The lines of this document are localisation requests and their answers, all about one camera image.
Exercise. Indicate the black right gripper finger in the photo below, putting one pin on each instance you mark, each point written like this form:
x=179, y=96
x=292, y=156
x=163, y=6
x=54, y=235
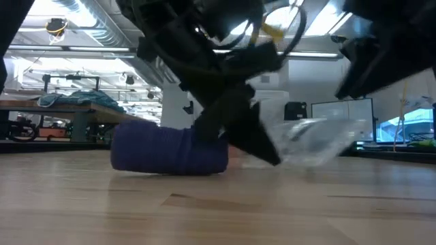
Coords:
x=381, y=73

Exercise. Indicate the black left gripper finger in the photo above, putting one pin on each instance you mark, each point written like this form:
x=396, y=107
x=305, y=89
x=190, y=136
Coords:
x=253, y=139
x=218, y=117

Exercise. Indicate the clear plastic zip bag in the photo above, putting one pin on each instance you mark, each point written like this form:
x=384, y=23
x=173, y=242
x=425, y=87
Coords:
x=316, y=139

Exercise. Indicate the blue elastic bandage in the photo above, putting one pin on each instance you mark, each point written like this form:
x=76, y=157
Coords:
x=153, y=149

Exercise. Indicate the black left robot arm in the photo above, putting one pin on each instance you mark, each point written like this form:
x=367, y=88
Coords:
x=163, y=10

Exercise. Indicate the clear plastic storage bin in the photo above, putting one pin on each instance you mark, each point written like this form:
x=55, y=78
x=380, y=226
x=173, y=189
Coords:
x=272, y=100

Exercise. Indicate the black equipment stand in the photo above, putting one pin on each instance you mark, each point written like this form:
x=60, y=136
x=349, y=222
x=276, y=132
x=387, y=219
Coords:
x=295, y=110

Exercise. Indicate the white board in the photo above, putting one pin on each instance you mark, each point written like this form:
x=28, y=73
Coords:
x=340, y=109

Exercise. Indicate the wooden workbench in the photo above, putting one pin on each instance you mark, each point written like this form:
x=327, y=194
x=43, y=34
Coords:
x=102, y=115

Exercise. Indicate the long LED light bar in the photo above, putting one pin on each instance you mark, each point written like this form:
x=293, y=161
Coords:
x=85, y=49

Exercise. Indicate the teal cloth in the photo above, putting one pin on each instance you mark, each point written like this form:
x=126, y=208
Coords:
x=85, y=98

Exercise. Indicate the black wheel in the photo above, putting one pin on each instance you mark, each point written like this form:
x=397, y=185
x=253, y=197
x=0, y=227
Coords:
x=24, y=131

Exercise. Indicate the black metal rig frame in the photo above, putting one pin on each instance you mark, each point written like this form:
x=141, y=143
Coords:
x=71, y=77

